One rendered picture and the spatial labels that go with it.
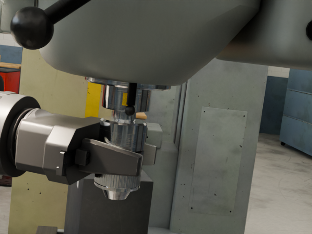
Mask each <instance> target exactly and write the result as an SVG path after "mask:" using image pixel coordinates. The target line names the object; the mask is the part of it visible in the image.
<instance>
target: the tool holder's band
mask: <svg viewBox="0 0 312 234"><path fill-rule="evenodd" d="M100 128H101V129H103V130H107V131H111V132H116V133H124V134H143V133H146V129H147V124H146V122H145V121H143V120H140V119H136V120H135V121H134V122H126V121H119V120H115V119H113V116H106V117H102V118H101V119H100Z"/></svg>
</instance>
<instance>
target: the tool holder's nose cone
mask: <svg viewBox="0 0 312 234"><path fill-rule="evenodd" d="M102 190H103V192H104V195H105V197H106V198H108V199H112V200H124V199H126V198H127V196H128V195H129V193H130V192H114V191H108V190H104V189H102Z"/></svg>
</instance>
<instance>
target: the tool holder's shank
mask: <svg viewBox="0 0 312 234"><path fill-rule="evenodd" d="M113 119H115V120H119V121H126V122H134V121H135V120H136V112H135V114H134V115H132V116H128V115H126V114H125V112H124V111H117V110H114V111H113Z"/></svg>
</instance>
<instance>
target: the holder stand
mask: <svg viewBox="0 0 312 234"><path fill-rule="evenodd" d="M94 177H95V174H94V173H92V174H90V175H88V176H86V177H85V178H83V179H81V180H79V181H77V182H75V183H74V184H72V185H68V193H67V203H66V213H65V226H64V234H148V227H149V219H150V208H151V200H152V192H153V184H154V182H153V181H152V179H151V178H150V177H149V176H148V175H147V174H146V173H145V172H144V170H143V169H142V173H141V182H140V188H139V189H138V190H136V191H132V192H130V193H129V195H128V196H127V198H126V199H124V200H112V199H108V198H106V197H105V195H104V192H103V190H102V189H101V188H99V187H97V186H96V185H95V184H94Z"/></svg>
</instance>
